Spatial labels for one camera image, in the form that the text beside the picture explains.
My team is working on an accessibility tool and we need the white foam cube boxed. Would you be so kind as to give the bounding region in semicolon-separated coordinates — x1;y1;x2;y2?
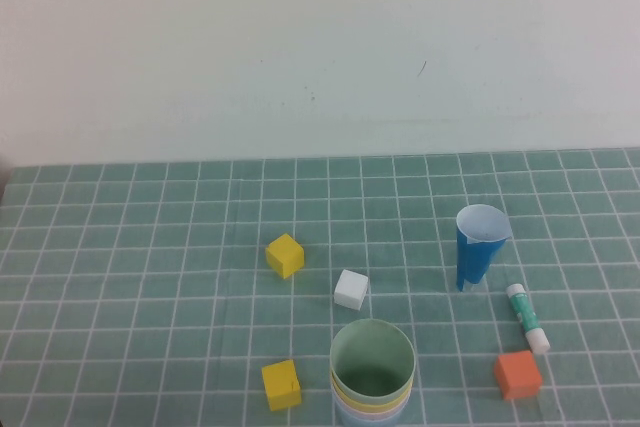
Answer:
333;268;371;311

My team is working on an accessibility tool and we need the blue paper cone cup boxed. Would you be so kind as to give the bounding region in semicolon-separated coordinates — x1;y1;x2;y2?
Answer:
455;203;513;293

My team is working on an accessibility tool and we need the yellow foam cube with crack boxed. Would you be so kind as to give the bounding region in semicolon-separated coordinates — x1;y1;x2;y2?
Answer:
260;359;303;413

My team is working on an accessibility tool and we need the yellow plastic cup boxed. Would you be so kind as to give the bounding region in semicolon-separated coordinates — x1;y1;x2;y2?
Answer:
329;371;415;410

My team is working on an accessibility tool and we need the pale green plastic cup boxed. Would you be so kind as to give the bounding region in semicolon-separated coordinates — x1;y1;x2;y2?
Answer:
329;317;417;396

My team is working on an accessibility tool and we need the orange foam cube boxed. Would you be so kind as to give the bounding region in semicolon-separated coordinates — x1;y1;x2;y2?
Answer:
493;350;544;402

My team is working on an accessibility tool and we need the pink plastic cup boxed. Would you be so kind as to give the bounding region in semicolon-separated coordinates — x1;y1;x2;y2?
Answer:
331;389;413;421

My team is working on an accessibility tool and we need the light blue plastic cup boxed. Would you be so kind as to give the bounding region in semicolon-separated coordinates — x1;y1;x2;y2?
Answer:
333;399;411;427

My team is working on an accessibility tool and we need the green checkered tablecloth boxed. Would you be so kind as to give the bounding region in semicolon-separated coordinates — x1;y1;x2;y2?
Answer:
0;146;640;427

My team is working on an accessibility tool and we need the green white glue stick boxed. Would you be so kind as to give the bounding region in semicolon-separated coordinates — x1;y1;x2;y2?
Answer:
504;282;552;355

